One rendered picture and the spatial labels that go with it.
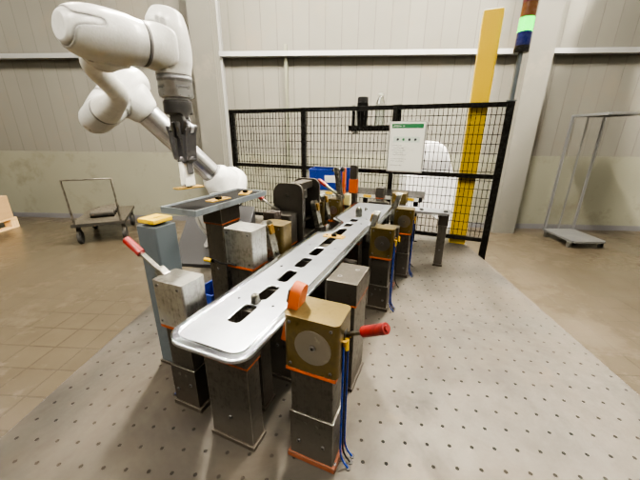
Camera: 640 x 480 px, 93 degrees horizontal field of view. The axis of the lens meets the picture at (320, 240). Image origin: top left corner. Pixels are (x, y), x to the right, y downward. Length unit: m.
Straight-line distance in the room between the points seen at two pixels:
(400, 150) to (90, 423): 1.90
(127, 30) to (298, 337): 0.76
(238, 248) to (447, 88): 4.44
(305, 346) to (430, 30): 4.79
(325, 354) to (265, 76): 4.62
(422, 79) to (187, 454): 4.77
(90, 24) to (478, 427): 1.25
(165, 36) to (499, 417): 1.26
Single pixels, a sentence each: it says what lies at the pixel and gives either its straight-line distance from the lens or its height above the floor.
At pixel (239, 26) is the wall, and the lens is 5.18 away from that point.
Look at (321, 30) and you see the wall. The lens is 4.98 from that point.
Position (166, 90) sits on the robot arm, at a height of 1.48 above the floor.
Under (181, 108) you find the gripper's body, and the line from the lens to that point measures 0.97.
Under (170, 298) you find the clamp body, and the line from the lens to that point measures 0.77.
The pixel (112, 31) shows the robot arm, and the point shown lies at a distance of 0.91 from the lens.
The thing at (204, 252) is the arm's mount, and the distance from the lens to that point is 1.76.
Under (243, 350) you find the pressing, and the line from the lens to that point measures 0.60.
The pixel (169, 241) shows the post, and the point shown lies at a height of 1.09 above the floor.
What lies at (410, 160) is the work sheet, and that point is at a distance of 2.08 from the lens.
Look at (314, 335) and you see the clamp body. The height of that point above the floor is 1.03.
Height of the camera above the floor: 1.37
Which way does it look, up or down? 19 degrees down
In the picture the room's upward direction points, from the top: straight up
